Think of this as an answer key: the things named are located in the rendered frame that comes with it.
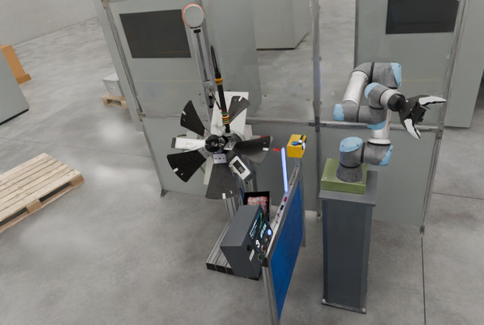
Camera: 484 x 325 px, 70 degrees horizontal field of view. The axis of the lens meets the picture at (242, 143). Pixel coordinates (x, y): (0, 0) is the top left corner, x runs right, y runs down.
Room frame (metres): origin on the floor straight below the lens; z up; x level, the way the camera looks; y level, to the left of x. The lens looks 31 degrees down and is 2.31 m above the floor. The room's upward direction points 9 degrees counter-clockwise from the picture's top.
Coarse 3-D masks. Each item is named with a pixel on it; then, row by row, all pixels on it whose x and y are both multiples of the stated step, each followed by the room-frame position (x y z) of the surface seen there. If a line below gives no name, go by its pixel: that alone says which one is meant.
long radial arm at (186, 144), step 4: (176, 140) 2.18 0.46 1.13; (180, 140) 2.17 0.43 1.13; (184, 140) 2.15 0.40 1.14; (188, 140) 2.14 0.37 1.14; (192, 140) 2.13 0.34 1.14; (196, 140) 2.12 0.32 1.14; (200, 140) 2.10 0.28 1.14; (204, 140) 2.10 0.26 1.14; (176, 144) 2.16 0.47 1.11; (180, 144) 2.15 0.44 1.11; (184, 144) 2.13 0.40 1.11; (188, 144) 2.12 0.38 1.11; (192, 144) 2.11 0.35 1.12; (196, 144) 2.10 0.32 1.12; (200, 144) 2.08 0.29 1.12; (204, 144) 2.07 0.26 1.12; (180, 148) 2.14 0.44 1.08; (184, 148) 2.12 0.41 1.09; (188, 148) 2.10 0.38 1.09; (192, 148) 2.09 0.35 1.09; (196, 148) 2.08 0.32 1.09
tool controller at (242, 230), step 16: (240, 208) 1.23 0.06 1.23; (256, 208) 1.19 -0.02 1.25; (240, 224) 1.12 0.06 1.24; (256, 224) 1.12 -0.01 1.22; (224, 240) 1.05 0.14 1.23; (240, 240) 1.02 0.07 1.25; (240, 256) 0.99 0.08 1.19; (256, 256) 1.02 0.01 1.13; (240, 272) 0.99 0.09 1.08; (256, 272) 0.97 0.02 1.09
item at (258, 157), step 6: (258, 138) 1.90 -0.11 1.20; (264, 138) 1.88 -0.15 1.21; (270, 138) 1.86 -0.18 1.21; (240, 144) 1.88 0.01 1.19; (246, 144) 1.87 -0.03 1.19; (252, 144) 1.85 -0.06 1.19; (258, 144) 1.84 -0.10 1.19; (264, 144) 1.82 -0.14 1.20; (234, 150) 1.83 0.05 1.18; (240, 150) 1.82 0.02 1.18; (246, 150) 1.81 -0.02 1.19; (252, 150) 1.80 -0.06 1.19; (258, 150) 1.79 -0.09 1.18; (264, 150) 1.78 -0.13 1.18; (246, 156) 1.76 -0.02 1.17; (252, 156) 1.75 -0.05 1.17; (258, 156) 1.74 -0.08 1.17; (264, 156) 1.73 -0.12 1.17; (258, 162) 1.71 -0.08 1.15
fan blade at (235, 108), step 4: (236, 96) 2.13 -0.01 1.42; (240, 96) 2.09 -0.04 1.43; (232, 100) 2.14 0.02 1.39; (236, 100) 2.09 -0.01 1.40; (240, 100) 2.06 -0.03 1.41; (244, 100) 2.03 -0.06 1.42; (232, 104) 2.10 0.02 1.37; (236, 104) 2.05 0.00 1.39; (240, 104) 2.02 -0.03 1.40; (244, 104) 1.99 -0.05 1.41; (248, 104) 1.97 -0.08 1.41; (232, 108) 2.07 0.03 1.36; (236, 108) 2.02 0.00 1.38; (240, 108) 1.99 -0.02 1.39; (244, 108) 1.97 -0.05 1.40; (228, 112) 2.07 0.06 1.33; (232, 112) 2.02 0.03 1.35; (236, 112) 1.98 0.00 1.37; (240, 112) 1.96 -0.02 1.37; (232, 116) 1.99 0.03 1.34; (236, 116) 1.96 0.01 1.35; (232, 120) 1.95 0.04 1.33
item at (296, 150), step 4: (292, 136) 2.08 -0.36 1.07; (296, 136) 2.07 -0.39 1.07; (300, 136) 2.06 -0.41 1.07; (304, 136) 2.05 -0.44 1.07; (292, 140) 2.03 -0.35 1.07; (296, 140) 2.02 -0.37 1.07; (304, 140) 2.02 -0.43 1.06; (288, 144) 1.98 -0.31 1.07; (288, 148) 1.96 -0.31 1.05; (292, 148) 1.95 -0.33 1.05; (296, 148) 1.94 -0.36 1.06; (300, 148) 1.93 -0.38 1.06; (304, 148) 2.00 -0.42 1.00; (288, 152) 1.96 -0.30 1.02; (292, 152) 1.95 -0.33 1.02; (296, 152) 1.94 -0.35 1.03; (300, 152) 1.93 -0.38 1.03; (288, 156) 1.96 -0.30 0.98; (292, 156) 1.95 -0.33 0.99; (296, 156) 1.94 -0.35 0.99; (300, 156) 1.93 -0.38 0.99
